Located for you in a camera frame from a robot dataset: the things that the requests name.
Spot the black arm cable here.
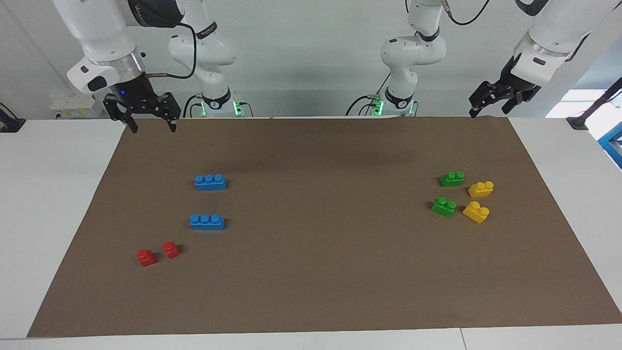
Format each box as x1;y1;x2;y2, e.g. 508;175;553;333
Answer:
146;22;197;79
440;0;492;26

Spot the black right base cable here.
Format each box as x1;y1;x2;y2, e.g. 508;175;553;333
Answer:
183;95;202;118

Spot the yellow two-stud toy brick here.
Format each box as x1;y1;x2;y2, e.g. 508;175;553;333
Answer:
462;201;490;224
468;181;495;198

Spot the black base cable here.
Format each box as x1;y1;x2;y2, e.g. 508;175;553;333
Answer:
183;95;202;118
346;73;392;116

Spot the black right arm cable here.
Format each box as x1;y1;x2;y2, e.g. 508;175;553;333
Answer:
146;22;197;79

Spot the black left base cable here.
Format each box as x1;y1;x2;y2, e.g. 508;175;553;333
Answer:
346;73;392;116

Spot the white wall socket box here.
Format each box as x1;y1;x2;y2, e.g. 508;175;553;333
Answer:
51;95;104;119

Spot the blue three-stud toy brick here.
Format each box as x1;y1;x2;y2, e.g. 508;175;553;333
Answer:
190;214;225;231
194;174;227;192

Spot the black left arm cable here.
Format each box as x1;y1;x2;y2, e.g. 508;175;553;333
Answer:
440;0;492;26

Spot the brown paper table mat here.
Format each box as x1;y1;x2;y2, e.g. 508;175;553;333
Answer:
27;117;622;338

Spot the black table clamp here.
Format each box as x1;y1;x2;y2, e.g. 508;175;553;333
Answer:
0;103;26;133

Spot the blue frame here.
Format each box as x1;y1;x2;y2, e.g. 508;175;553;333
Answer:
597;122;622;170

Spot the black stand bracket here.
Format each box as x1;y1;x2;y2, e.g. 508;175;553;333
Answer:
566;78;622;130

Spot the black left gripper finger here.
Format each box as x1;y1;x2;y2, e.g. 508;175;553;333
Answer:
468;83;492;119
501;92;528;115

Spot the green two-stud toy brick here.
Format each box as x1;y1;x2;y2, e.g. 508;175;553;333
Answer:
431;196;457;217
439;171;465;188

